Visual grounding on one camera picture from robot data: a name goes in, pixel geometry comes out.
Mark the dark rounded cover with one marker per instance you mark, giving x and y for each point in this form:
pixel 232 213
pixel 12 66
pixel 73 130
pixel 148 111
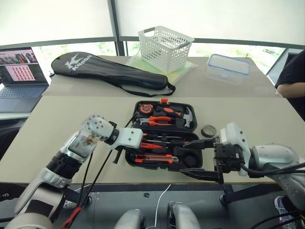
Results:
pixel 12 193

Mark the white plastic perforated basket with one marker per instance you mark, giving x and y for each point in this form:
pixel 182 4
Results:
pixel 164 53

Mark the black Kason racket bag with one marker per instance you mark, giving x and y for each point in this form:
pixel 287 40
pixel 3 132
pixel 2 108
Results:
pixel 100 70

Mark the silver robot leg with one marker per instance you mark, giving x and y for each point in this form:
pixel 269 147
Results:
pixel 182 215
pixel 131 220

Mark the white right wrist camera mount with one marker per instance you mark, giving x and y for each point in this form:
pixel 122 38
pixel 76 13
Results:
pixel 234 133

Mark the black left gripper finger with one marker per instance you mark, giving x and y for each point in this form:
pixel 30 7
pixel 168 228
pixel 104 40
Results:
pixel 145 135

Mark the orange black utility knife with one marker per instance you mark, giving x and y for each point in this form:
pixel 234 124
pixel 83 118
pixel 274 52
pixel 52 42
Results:
pixel 155 159

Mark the orange voltage tester pen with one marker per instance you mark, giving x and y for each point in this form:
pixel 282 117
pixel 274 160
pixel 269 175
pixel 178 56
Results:
pixel 145 145

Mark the white pink sneaker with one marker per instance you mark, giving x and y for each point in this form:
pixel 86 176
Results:
pixel 280 206

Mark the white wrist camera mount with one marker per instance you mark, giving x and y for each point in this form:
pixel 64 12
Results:
pixel 127 137
pixel 234 133

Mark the dark window frame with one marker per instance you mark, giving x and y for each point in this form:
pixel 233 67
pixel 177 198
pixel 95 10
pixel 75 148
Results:
pixel 114 23

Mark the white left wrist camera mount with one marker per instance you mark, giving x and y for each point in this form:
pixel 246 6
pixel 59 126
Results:
pixel 127 137

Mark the pale green translucent folder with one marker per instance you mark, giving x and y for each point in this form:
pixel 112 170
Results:
pixel 179 75

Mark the orange black tape measure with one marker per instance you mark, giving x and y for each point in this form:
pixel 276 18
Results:
pixel 146 108

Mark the silver left robot leg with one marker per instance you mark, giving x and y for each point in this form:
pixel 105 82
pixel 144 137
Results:
pixel 131 220

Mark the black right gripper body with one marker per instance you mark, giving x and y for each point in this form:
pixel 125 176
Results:
pixel 228 157

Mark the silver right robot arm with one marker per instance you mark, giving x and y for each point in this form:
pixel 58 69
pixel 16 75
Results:
pixel 274 155

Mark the black electrical tape roll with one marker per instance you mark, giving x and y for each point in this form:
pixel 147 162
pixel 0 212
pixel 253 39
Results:
pixel 205 134

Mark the black tool case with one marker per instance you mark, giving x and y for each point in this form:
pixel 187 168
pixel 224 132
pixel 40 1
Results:
pixel 190 133

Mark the silver right robot leg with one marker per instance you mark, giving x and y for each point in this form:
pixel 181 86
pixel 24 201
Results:
pixel 182 215

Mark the person in black shirt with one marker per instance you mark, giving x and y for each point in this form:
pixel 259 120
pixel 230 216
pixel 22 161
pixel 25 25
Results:
pixel 295 69

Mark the clear container blue rimmed lid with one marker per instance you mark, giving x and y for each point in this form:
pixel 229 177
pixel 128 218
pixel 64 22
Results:
pixel 226 71

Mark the person's bare forearm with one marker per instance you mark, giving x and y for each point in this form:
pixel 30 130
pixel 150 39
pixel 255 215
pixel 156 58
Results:
pixel 291 90

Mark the small black floor object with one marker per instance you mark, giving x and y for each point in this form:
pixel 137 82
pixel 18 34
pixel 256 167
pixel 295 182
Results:
pixel 146 194

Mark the white red sneaker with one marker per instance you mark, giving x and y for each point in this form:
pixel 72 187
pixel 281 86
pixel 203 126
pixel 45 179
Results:
pixel 68 205

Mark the grey laptop computer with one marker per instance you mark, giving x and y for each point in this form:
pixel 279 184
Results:
pixel 19 94

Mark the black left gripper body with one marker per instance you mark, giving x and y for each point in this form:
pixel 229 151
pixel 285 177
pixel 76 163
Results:
pixel 117 156

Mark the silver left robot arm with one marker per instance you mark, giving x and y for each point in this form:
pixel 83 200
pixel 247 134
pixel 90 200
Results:
pixel 78 143

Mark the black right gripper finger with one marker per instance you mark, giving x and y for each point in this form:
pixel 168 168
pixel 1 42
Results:
pixel 202 143
pixel 205 175

